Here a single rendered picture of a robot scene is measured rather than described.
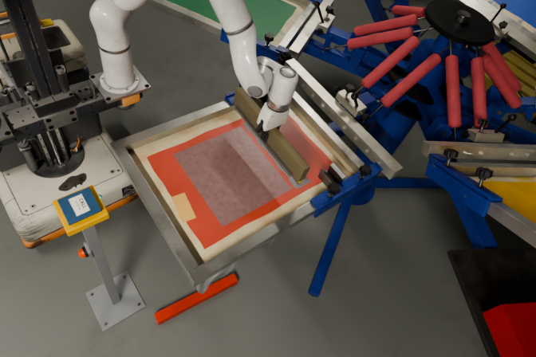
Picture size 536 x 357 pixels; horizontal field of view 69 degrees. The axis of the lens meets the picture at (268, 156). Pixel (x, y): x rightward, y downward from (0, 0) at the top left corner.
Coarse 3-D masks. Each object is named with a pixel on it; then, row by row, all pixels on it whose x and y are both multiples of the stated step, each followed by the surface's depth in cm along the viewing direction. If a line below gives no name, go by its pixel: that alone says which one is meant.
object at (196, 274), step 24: (192, 120) 150; (312, 120) 163; (120, 144) 137; (144, 144) 143; (336, 144) 157; (144, 192) 128; (288, 216) 132; (168, 240) 120; (264, 240) 126; (192, 264) 117; (216, 264) 118
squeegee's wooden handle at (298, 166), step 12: (240, 96) 142; (240, 108) 146; (252, 108) 139; (252, 120) 142; (276, 132) 134; (276, 144) 135; (288, 144) 132; (288, 156) 132; (300, 156) 130; (300, 168) 129; (300, 180) 133
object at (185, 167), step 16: (224, 128) 155; (240, 128) 157; (288, 128) 161; (192, 144) 147; (208, 144) 149; (224, 144) 150; (240, 144) 152; (256, 144) 153; (160, 160) 140; (176, 160) 142; (192, 160) 143; (208, 160) 144; (224, 160) 146; (240, 160) 147; (160, 176) 137; (176, 176) 138; (192, 176) 139; (208, 176) 140; (176, 192) 134
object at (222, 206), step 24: (312, 144) 159; (240, 168) 145; (264, 168) 147; (312, 168) 151; (192, 192) 135; (216, 192) 137; (240, 192) 139; (264, 192) 141; (288, 192) 143; (216, 216) 131; (240, 216) 133; (216, 240) 126
